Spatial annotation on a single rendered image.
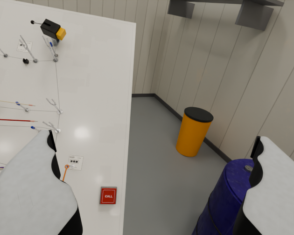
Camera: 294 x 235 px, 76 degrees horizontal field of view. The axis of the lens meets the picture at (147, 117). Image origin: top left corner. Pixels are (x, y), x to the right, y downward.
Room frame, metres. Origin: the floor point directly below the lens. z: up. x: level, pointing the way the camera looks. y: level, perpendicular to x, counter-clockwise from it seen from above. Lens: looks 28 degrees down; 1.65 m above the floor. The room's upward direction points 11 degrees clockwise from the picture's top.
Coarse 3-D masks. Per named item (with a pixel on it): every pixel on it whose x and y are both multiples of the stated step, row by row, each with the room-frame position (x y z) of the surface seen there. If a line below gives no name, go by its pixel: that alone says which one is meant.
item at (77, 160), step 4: (72, 156) 0.51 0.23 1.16; (76, 156) 0.51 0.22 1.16; (80, 156) 0.51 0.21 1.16; (68, 160) 0.49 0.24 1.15; (72, 160) 0.50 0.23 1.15; (76, 160) 0.50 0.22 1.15; (80, 160) 0.50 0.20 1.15; (68, 164) 0.48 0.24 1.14; (76, 164) 0.49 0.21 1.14; (80, 164) 0.49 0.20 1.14; (68, 168) 0.48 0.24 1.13; (72, 168) 0.48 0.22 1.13; (76, 168) 0.48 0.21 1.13; (80, 168) 0.48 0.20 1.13
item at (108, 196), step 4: (104, 188) 0.44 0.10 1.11; (108, 188) 0.44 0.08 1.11; (112, 188) 0.45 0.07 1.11; (104, 192) 0.43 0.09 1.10; (108, 192) 0.43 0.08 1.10; (112, 192) 0.44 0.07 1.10; (104, 196) 0.42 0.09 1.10; (108, 196) 0.43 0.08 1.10; (112, 196) 0.43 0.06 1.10; (100, 200) 0.41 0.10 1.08; (104, 200) 0.41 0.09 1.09; (108, 200) 0.42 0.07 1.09; (112, 200) 0.42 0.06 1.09
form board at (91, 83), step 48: (0, 0) 0.83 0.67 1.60; (0, 48) 0.70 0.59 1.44; (48, 48) 0.75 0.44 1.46; (96, 48) 0.82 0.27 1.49; (0, 96) 0.58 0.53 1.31; (48, 96) 0.63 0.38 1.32; (96, 96) 0.68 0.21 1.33; (0, 144) 0.47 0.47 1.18; (96, 144) 0.56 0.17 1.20; (96, 192) 0.45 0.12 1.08
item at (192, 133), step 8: (184, 112) 2.29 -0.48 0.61; (192, 112) 2.30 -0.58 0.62; (200, 112) 2.35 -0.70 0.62; (208, 112) 2.41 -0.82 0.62; (184, 120) 2.25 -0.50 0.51; (192, 120) 2.15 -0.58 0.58; (200, 120) 2.12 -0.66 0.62; (208, 120) 2.15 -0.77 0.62; (184, 128) 2.21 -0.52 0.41; (192, 128) 2.15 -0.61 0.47; (200, 128) 2.13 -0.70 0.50; (208, 128) 2.22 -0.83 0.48; (184, 136) 2.19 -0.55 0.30; (192, 136) 2.14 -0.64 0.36; (200, 136) 2.15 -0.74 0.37; (176, 144) 2.32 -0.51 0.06; (184, 144) 2.17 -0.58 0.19; (192, 144) 2.15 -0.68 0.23; (200, 144) 2.20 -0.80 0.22; (184, 152) 2.16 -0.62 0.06; (192, 152) 2.16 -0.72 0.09
